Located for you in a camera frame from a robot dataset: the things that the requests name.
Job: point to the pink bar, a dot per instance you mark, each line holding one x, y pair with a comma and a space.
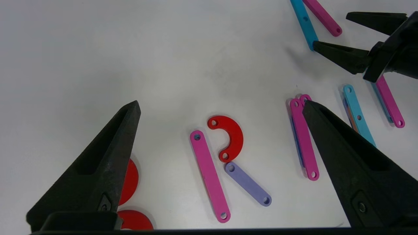
390, 101
306, 97
323, 16
209, 176
303, 140

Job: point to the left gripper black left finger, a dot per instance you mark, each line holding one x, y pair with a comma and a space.
98, 169

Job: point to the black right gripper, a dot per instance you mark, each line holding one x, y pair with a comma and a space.
398, 52

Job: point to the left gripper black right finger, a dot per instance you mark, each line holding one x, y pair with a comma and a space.
369, 182

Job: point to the short purple bar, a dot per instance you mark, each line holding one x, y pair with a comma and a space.
248, 184

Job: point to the small red curved piece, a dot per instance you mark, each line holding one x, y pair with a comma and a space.
235, 133

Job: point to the blue bar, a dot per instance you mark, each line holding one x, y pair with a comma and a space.
305, 23
357, 114

